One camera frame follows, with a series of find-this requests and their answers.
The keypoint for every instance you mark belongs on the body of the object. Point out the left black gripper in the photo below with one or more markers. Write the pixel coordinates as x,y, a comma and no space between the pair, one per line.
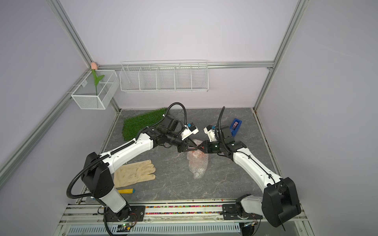
184,145

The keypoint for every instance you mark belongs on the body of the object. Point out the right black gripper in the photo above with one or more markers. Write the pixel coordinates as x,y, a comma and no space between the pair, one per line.
206,147

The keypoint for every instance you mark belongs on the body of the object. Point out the red plastic wine glass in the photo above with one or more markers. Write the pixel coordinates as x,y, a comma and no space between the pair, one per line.
197,158

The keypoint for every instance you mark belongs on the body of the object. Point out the clear bubble wrap sheet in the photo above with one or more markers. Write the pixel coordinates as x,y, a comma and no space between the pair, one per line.
197,171

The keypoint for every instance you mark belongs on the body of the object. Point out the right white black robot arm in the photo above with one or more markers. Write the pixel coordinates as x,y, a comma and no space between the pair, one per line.
279,201

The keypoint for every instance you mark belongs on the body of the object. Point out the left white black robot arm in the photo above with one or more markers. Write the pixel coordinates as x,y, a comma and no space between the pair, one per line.
95,179

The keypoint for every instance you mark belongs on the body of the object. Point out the blue tape dispenser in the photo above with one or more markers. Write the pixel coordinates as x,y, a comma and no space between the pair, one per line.
235,126

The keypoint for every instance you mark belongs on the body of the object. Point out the green artificial grass mat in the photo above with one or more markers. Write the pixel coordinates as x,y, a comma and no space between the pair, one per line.
132,125

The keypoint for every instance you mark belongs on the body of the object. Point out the cream work glove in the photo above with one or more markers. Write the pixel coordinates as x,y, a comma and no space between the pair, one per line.
134,173

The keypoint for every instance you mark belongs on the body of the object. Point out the artificial pink tulip flower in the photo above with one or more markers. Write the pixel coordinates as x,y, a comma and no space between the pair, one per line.
97,78

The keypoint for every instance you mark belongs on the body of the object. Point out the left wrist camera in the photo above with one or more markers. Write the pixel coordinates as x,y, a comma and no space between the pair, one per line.
188,131

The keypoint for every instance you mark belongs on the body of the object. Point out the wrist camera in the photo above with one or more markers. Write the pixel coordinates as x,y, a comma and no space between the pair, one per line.
188,131
210,131

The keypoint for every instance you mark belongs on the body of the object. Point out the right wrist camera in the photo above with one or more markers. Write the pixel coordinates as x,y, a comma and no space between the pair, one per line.
210,131

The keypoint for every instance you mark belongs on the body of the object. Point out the yellow blue handled tool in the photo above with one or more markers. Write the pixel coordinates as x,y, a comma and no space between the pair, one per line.
126,191

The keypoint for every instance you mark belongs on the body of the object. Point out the white wire wall shelf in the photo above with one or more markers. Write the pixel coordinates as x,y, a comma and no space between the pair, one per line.
164,76

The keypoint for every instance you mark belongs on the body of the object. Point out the white mesh wall basket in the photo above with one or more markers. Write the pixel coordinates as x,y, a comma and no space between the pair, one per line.
85,97

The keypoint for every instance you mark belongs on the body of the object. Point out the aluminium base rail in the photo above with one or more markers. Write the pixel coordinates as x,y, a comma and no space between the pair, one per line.
175,211

